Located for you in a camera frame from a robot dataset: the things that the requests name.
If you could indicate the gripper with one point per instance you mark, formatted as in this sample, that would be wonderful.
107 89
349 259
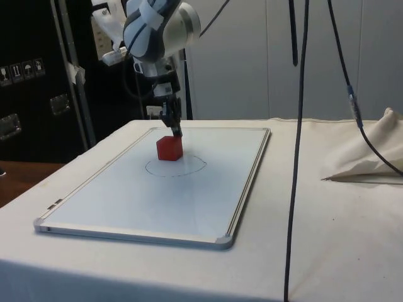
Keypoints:
167 91

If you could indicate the red cube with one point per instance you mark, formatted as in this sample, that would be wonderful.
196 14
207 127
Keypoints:
168 151

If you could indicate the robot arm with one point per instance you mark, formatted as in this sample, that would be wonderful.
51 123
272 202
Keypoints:
179 28

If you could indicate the flat whiteboard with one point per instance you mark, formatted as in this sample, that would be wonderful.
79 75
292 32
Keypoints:
141 201

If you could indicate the black cabinet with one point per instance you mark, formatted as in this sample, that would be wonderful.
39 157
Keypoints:
31 126

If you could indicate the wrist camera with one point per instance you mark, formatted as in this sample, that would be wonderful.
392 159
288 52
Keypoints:
113 56

